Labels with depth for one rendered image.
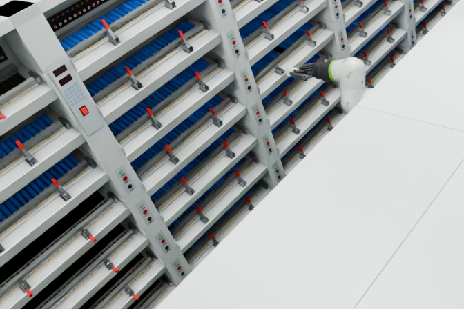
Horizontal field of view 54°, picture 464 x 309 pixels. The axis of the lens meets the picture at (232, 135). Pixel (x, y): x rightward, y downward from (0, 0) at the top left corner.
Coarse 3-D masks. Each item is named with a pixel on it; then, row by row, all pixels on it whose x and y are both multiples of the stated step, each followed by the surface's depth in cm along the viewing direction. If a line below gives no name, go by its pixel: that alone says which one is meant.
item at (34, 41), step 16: (16, 32) 138; (32, 32) 139; (48, 32) 142; (16, 48) 150; (32, 48) 140; (48, 48) 144; (32, 64) 148; (48, 64) 145; (80, 80) 153; (64, 112) 158; (80, 128) 158; (96, 144) 164; (112, 144) 168; (112, 160) 170; (112, 176) 171; (144, 192) 184; (144, 224) 188; (160, 224) 194; (160, 256) 198; (176, 256) 205; (176, 272) 208
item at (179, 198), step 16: (240, 128) 223; (224, 144) 212; (240, 144) 220; (256, 144) 225; (208, 160) 212; (224, 160) 214; (176, 176) 208; (192, 176) 209; (208, 176) 209; (160, 192) 203; (176, 192) 205; (192, 192) 203; (160, 208) 200; (176, 208) 199
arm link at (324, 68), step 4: (328, 60) 198; (332, 60) 196; (320, 64) 198; (324, 64) 196; (328, 64) 194; (320, 68) 197; (324, 68) 196; (328, 68) 194; (320, 72) 197; (324, 72) 196; (328, 72) 194; (320, 76) 198; (324, 76) 196; (328, 76) 195; (324, 80) 199; (328, 80) 197
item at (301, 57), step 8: (312, 24) 247; (320, 24) 243; (328, 24) 242; (328, 32) 242; (320, 40) 238; (328, 40) 242; (296, 48) 235; (304, 48) 235; (312, 48) 234; (320, 48) 240; (288, 56) 232; (296, 56) 231; (304, 56) 231; (312, 56) 237; (288, 64) 228; (296, 64) 228; (264, 80) 222; (272, 80) 221; (280, 80) 224; (264, 88) 218; (272, 88) 221; (264, 96) 219
